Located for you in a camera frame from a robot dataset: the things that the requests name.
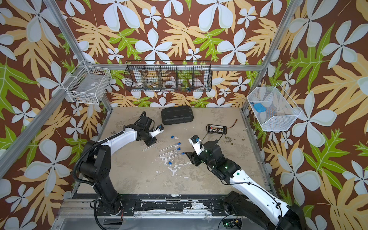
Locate clear test tube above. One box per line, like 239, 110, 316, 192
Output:
162, 153, 182, 161
160, 143, 180, 152
142, 141, 161, 151
158, 149, 179, 157

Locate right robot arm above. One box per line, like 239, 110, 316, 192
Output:
185, 135, 308, 230

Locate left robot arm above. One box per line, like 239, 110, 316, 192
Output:
71, 112, 164, 214

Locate black plastic case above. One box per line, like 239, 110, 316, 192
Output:
162, 105, 194, 125

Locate blue object in basket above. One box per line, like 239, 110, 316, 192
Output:
253, 103, 266, 113

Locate white mesh basket right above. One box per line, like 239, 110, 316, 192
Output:
247, 83, 302, 132

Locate battery charging board with wires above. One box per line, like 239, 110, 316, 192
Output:
206, 119, 238, 135

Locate black wire basket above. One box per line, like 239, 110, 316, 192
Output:
123, 60, 213, 92

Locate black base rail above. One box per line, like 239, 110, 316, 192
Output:
61, 194, 231, 217

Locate white wire basket left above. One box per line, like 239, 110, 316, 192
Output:
63, 61, 112, 104

